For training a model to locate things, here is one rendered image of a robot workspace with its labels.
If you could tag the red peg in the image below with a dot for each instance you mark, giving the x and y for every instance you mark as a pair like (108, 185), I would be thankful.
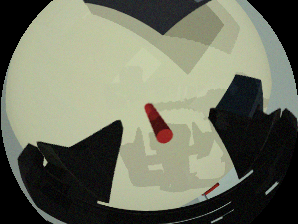
(160, 129)

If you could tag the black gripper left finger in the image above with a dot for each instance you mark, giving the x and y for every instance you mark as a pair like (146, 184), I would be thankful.
(91, 162)

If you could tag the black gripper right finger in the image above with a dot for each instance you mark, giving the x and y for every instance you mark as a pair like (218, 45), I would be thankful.
(243, 136)

